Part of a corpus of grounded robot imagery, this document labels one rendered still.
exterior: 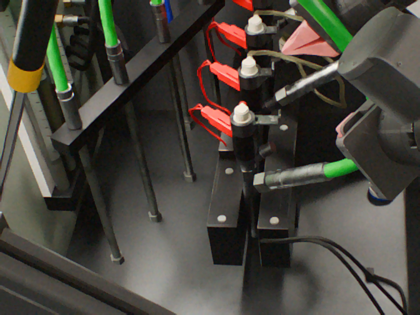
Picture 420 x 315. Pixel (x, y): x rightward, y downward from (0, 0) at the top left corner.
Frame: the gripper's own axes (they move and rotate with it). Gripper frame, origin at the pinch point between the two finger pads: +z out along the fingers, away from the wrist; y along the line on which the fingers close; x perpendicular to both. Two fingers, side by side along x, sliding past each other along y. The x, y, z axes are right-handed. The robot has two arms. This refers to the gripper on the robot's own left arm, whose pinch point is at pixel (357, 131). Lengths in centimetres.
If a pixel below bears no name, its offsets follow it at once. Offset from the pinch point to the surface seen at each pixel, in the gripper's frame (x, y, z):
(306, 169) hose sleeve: 1.1, 4.2, 6.0
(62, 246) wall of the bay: -2, 26, 51
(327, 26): -10.2, -0.6, -7.6
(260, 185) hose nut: 0.7, 7.3, 11.7
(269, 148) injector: 1.0, 1.3, 21.9
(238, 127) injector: -3.6, 3.0, 20.1
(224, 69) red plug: -8.2, -2.9, 30.3
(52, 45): -23.6, 12.5, 21.4
